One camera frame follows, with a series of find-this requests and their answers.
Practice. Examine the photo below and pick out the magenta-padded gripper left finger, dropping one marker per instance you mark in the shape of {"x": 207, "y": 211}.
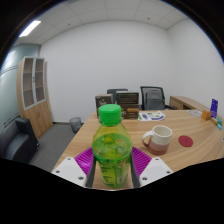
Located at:
{"x": 82, "y": 160}

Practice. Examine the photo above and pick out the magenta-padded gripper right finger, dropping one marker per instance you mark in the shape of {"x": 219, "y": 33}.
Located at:
{"x": 141, "y": 160}

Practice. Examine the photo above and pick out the green drink bottle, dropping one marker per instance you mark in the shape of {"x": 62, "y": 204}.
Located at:
{"x": 111, "y": 150}

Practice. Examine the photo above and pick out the white and brown mug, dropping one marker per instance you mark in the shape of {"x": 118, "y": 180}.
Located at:
{"x": 160, "y": 138}

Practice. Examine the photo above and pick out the grey waste bin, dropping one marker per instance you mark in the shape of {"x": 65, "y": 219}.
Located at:
{"x": 75, "y": 124}

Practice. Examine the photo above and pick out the printed white paper sheet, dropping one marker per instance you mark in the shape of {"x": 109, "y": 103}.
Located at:
{"x": 151, "y": 116}

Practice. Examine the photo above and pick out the flat round red coaster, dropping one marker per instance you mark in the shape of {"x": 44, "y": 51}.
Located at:
{"x": 185, "y": 141}

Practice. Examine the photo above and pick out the black mesh office chair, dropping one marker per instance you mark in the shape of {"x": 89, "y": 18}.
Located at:
{"x": 153, "y": 98}

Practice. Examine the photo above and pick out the small dark brown box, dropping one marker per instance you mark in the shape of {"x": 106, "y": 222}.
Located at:
{"x": 104, "y": 99}

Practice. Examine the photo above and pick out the black leather sofa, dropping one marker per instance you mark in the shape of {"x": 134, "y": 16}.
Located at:
{"x": 16, "y": 140}

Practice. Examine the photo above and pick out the round grey patterned disc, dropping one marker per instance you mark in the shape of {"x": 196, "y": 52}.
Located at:
{"x": 196, "y": 113}

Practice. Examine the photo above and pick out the wooden side desk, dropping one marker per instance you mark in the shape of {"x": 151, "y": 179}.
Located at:
{"x": 185, "y": 101}

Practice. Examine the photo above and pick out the wooden shelf cabinet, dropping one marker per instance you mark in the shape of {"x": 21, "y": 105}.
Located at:
{"x": 35, "y": 100}

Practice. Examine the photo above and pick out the small tan box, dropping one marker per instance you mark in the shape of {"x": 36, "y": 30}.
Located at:
{"x": 214, "y": 120}

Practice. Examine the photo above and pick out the small blue box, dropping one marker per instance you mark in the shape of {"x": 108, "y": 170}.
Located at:
{"x": 219, "y": 126}

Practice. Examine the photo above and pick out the purple standing card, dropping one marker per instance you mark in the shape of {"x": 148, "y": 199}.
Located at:
{"x": 214, "y": 107}

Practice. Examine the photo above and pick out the white ceiling light panel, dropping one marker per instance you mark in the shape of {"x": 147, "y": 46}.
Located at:
{"x": 30, "y": 28}

